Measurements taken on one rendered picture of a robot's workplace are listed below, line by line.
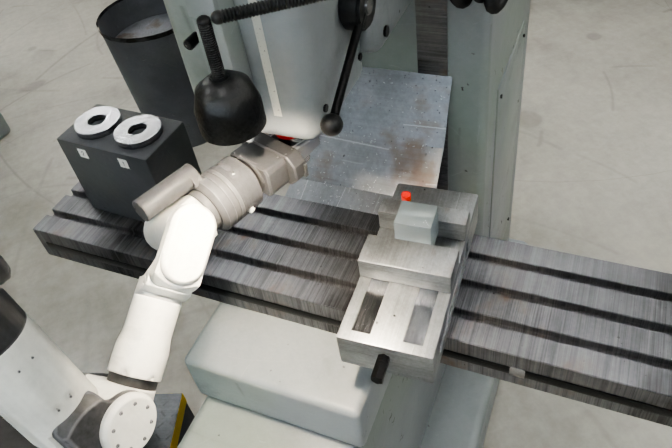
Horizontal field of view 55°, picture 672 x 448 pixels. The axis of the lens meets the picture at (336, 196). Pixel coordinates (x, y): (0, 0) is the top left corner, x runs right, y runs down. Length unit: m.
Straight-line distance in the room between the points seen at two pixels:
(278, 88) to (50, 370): 0.43
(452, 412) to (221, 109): 1.37
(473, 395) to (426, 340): 0.94
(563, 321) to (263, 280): 0.51
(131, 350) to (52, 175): 2.52
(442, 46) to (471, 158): 0.28
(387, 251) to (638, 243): 1.68
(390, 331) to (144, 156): 0.54
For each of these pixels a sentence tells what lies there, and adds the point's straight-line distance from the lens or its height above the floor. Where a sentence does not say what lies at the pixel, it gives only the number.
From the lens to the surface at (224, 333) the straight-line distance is 1.22.
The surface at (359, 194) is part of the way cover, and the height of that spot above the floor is 0.93.
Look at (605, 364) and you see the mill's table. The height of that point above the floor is 0.98.
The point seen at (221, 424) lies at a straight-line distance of 1.27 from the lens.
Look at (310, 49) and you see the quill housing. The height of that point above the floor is 1.45.
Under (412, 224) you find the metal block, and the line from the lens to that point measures 1.01.
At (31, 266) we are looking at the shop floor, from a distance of 2.94.
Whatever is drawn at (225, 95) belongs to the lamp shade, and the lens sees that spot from 0.65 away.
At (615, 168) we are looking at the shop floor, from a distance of 2.88.
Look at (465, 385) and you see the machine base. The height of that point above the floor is 0.20.
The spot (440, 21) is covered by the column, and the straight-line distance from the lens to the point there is 1.24.
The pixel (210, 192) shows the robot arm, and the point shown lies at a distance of 0.91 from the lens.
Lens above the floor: 1.86
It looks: 43 degrees down
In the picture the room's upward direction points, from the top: 10 degrees counter-clockwise
